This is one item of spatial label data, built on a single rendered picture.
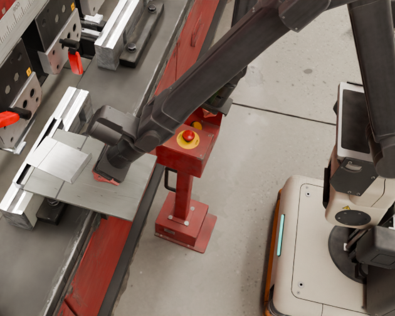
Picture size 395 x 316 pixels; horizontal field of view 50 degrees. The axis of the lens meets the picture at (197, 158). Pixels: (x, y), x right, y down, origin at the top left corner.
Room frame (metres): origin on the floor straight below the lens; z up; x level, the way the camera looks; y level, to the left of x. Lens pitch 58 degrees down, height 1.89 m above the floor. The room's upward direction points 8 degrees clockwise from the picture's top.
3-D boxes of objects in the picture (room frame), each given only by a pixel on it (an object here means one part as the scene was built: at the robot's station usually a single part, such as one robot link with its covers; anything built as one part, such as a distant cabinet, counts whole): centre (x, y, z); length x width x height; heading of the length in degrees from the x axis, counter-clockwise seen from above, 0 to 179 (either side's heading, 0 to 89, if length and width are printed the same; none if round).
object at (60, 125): (0.53, 0.39, 0.98); 0.20 x 0.03 x 0.03; 171
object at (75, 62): (0.65, 0.30, 1.20); 0.04 x 0.02 x 0.10; 81
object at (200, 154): (0.81, 0.04, 0.75); 0.20 x 0.16 x 0.18; 167
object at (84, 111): (0.56, 0.38, 0.92); 0.39 x 0.06 x 0.10; 171
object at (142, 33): (1.10, 0.24, 0.89); 0.30 x 0.05 x 0.03; 171
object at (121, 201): (0.48, 0.24, 1.00); 0.26 x 0.18 x 0.01; 81
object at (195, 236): (0.81, 0.01, 0.06); 0.25 x 0.20 x 0.12; 77
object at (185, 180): (0.81, 0.04, 0.39); 0.05 x 0.05 x 0.54; 77
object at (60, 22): (0.68, 0.36, 1.26); 0.15 x 0.09 x 0.17; 171
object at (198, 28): (1.50, 0.08, 0.58); 0.15 x 0.02 x 0.07; 171
